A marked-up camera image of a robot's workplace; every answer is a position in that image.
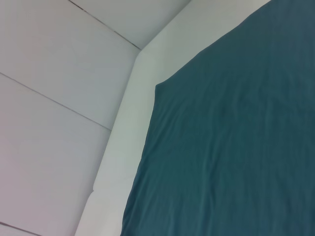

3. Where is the teal blue shirt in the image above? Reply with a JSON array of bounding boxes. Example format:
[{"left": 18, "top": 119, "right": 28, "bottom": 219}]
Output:
[{"left": 122, "top": 0, "right": 315, "bottom": 236}]

